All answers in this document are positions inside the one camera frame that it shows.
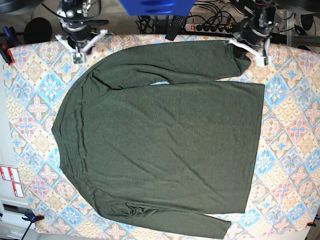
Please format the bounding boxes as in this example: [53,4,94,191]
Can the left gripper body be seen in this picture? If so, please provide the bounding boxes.
[233,22,270,48]

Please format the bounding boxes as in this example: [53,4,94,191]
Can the blue red clamp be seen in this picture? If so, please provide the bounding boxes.
[0,26,15,66]

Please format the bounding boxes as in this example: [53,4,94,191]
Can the blue clamp orange tip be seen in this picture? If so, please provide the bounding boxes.
[22,213,45,223]

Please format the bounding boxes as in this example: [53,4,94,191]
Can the white power strip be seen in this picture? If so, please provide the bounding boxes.
[184,23,231,34]

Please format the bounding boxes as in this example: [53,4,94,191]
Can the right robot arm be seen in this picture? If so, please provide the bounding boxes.
[55,0,110,64]

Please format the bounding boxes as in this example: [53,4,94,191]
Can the patterned colourful tablecloth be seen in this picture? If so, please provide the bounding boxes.
[1,34,320,240]

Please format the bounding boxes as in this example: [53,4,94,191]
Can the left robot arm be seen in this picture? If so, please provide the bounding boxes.
[227,0,277,67]

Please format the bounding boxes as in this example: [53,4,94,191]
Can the blue plastic box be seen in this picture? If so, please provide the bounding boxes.
[119,0,196,16]

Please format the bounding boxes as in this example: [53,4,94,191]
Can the red white stickers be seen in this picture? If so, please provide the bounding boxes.
[0,165,24,198]

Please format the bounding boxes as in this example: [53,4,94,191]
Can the black remote control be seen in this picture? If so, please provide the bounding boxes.
[165,15,187,41]

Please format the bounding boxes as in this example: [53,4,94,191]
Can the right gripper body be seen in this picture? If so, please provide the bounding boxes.
[63,23,92,50]

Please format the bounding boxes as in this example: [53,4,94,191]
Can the dark green long-sleeve shirt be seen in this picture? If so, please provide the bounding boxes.
[52,40,265,239]

